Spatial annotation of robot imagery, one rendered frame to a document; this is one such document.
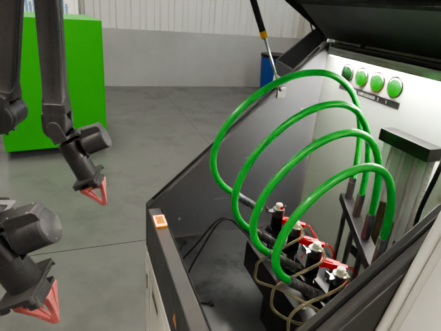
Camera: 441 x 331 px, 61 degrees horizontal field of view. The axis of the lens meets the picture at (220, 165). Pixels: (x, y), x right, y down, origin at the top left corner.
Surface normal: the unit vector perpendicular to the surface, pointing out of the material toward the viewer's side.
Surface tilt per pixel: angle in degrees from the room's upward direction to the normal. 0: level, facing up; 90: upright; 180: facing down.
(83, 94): 90
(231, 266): 0
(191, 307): 0
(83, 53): 90
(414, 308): 76
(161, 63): 90
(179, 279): 0
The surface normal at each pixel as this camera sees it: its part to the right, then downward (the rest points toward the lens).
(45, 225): 0.93, -0.36
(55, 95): 0.15, 0.26
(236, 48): 0.33, 0.40
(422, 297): -0.89, -0.15
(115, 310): 0.07, -0.91
